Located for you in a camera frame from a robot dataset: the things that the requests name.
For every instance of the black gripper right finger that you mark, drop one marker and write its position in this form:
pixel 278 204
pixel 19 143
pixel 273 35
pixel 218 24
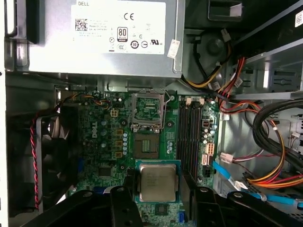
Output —
pixel 208 208

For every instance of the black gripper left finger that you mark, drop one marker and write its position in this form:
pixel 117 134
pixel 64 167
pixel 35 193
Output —
pixel 123 208

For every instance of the silver CPU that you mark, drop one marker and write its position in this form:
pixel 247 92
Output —
pixel 157 182

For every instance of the CPU socket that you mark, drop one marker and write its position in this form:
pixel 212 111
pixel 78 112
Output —
pixel 154 146

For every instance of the blue expansion slot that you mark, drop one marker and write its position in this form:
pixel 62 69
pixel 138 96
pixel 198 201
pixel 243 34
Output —
pixel 101 190

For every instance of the RAM slot with white latches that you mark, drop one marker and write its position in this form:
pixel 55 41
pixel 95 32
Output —
pixel 188 132
pixel 200 132

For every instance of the green motherboard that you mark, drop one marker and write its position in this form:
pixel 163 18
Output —
pixel 170 142

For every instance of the RAM slot with black latches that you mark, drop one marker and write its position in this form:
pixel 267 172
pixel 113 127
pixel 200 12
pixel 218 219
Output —
pixel 181 132
pixel 194 132

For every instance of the black case fan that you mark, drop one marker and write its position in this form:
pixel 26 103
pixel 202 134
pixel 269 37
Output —
pixel 59 160

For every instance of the black open PC case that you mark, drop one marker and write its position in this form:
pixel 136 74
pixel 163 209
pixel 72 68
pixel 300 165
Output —
pixel 236 132

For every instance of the metal socket cover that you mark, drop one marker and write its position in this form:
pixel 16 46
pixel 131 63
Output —
pixel 134 108

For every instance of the grey power supply unit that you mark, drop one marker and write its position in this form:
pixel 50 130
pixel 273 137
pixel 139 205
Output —
pixel 59 61

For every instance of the silver optical drive cage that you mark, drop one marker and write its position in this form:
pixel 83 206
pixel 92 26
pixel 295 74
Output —
pixel 267 59

